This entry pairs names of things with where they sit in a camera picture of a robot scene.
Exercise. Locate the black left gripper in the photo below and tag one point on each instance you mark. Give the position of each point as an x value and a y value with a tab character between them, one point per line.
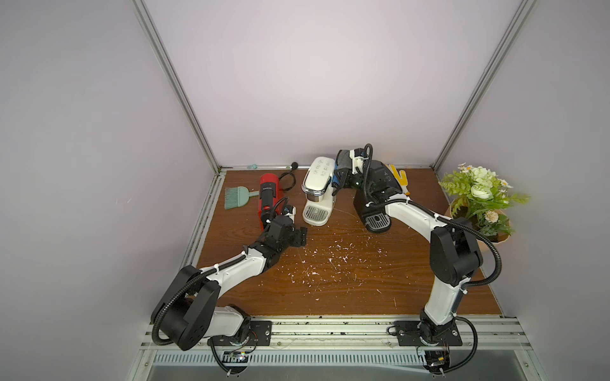
299	236

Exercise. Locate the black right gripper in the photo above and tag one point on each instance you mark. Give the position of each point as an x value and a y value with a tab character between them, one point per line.
343	172

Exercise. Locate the black coffee machine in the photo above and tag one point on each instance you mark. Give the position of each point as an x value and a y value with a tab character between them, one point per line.
374	219

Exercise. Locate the red coffee machine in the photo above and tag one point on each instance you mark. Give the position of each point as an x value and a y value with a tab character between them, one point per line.
270	194

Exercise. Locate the white coffee machine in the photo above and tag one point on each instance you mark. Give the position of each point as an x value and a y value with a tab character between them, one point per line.
317	186

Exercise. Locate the grey blue microfiber cloth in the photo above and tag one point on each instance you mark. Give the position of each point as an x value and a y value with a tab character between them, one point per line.
343	169

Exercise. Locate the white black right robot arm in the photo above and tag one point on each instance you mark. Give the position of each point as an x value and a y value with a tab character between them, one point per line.
460	257

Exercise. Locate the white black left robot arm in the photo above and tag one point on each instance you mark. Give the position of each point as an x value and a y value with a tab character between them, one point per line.
188	311

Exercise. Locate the yellow work glove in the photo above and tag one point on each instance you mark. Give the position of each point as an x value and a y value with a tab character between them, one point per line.
401	177

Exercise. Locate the green hand brush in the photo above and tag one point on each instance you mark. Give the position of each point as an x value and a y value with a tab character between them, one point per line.
236	197

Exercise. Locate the potted artificial plant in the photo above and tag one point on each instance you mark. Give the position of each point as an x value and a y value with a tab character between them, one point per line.
482	197

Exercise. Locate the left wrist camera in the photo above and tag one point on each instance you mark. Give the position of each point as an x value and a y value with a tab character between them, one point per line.
289	211

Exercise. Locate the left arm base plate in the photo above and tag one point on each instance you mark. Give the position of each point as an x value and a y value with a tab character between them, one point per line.
255	333

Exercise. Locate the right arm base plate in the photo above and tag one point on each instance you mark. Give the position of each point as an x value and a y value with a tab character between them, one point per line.
427	334

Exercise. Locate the aluminium rail frame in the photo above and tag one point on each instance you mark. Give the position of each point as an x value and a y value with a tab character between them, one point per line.
350	347

